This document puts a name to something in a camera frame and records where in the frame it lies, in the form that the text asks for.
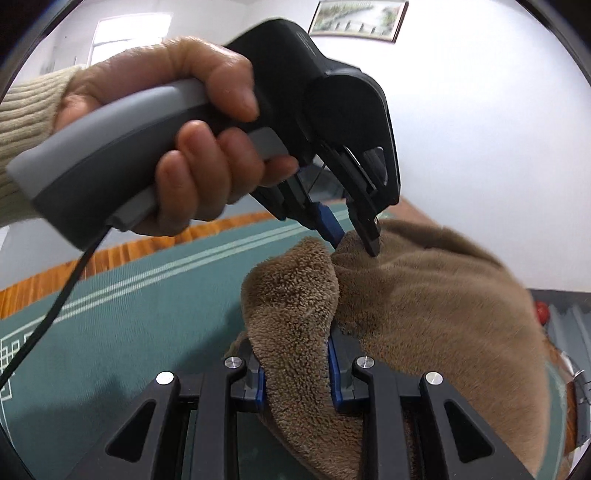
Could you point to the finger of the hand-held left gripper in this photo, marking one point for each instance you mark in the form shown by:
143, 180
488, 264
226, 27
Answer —
367, 226
325, 221

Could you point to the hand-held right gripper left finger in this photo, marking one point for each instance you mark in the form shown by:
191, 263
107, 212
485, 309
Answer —
260, 385

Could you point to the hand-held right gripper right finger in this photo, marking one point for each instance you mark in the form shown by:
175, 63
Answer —
333, 378

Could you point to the brown fleece sweater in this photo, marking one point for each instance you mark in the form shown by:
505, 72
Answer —
438, 300

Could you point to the person's left forearm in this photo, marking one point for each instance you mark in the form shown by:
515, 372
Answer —
23, 106

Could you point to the person's left hand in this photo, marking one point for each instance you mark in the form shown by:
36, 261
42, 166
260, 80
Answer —
194, 60

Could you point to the bright window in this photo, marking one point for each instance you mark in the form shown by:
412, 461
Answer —
129, 37

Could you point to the green table mat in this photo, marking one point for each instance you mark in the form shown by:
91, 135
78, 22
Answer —
115, 323

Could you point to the red basketball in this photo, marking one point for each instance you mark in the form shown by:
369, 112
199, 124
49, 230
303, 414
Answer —
541, 311

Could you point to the framed landscape painting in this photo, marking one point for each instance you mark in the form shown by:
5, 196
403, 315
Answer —
358, 21

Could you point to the grey sofa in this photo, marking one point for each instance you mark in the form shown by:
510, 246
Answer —
568, 318

